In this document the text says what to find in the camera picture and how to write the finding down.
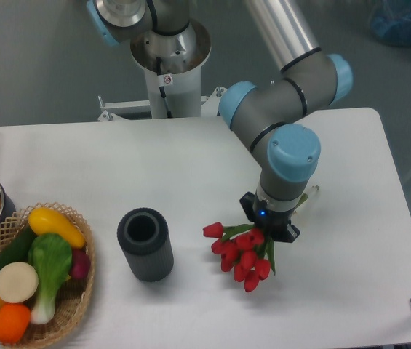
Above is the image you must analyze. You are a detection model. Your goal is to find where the yellow squash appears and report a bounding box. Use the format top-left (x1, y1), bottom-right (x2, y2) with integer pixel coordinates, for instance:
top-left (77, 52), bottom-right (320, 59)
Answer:
top-left (28, 207), bottom-right (86, 249)

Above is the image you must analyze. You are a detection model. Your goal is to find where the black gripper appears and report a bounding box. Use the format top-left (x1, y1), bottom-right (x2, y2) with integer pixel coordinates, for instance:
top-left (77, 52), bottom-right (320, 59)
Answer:
top-left (239, 192), bottom-right (300, 243)

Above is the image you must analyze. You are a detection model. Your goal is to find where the purple radish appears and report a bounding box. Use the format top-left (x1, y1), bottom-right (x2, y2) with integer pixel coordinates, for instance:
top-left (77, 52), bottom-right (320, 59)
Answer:
top-left (69, 249), bottom-right (91, 280)

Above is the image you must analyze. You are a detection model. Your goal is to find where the blue plastic bag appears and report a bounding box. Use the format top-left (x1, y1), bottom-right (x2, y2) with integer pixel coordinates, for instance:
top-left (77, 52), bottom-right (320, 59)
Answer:
top-left (367, 1), bottom-right (411, 47)

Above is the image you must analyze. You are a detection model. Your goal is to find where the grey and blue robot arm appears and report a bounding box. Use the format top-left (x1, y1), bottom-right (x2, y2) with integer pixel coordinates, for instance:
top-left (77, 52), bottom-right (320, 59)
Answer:
top-left (87, 1), bottom-right (353, 243)

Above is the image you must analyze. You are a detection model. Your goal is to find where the red tulip bouquet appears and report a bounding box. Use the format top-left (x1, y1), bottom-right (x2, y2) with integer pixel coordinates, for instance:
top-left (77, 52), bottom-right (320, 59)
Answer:
top-left (202, 184), bottom-right (321, 293)

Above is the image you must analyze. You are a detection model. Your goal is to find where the orange fruit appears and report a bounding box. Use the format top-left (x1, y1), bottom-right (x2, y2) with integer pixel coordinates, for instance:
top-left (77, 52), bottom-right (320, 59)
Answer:
top-left (0, 303), bottom-right (31, 345)

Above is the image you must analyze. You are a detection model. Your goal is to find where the woven wicker basket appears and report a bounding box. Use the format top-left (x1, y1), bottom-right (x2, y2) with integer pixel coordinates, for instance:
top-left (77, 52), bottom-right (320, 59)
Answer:
top-left (0, 203), bottom-right (95, 348)

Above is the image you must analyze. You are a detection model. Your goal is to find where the green cucumber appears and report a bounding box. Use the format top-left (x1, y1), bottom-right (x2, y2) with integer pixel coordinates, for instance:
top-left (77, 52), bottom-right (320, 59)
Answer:
top-left (0, 225), bottom-right (37, 271)

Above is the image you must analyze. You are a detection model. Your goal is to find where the green bok choy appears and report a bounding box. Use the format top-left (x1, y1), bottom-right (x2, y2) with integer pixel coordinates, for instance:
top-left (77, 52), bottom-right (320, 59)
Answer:
top-left (28, 233), bottom-right (72, 325)

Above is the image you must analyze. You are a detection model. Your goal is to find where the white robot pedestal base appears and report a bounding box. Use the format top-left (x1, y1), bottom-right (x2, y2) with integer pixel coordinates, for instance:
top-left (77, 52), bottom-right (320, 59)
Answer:
top-left (98, 19), bottom-right (227, 121)

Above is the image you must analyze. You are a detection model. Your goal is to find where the dark grey ribbed vase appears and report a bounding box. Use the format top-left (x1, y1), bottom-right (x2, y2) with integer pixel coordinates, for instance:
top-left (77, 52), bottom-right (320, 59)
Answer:
top-left (116, 207), bottom-right (174, 282)

